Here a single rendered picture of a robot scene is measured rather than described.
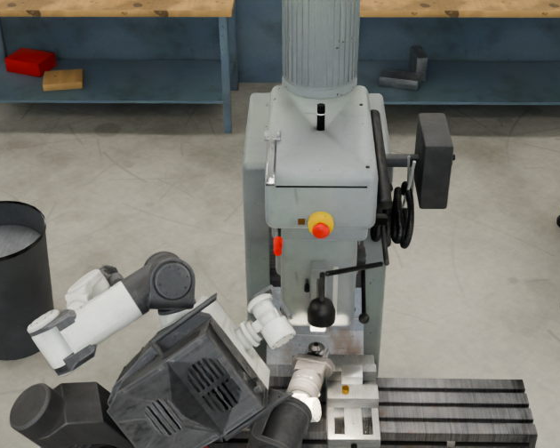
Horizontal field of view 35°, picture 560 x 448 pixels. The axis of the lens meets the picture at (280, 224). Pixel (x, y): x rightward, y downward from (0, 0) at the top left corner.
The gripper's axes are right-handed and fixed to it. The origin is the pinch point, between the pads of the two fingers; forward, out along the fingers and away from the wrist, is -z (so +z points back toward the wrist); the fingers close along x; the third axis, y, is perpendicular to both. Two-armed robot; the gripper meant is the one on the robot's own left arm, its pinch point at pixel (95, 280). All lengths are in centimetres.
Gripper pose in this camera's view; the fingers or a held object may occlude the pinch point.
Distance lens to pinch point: 247.9
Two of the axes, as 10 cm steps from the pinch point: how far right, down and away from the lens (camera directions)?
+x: 8.3, -5.3, 1.6
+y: -5.0, -8.4, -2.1
